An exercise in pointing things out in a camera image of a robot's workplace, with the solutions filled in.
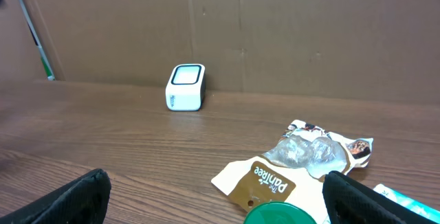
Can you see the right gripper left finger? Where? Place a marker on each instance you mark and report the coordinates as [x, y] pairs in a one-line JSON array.
[[82, 201]]

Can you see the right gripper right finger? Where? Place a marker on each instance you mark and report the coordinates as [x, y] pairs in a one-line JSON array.
[[349, 202]]

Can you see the brown beige snack pouch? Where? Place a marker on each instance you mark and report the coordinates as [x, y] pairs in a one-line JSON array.
[[294, 170]]

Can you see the green lid jar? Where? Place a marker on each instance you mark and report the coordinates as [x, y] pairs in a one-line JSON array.
[[278, 213]]

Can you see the teal snack packet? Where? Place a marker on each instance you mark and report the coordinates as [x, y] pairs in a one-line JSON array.
[[408, 203]]

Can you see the white barcode scanner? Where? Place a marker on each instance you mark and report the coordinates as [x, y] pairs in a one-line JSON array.
[[186, 87]]

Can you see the cardboard backboard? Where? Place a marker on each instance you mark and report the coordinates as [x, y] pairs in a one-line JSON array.
[[385, 50]]

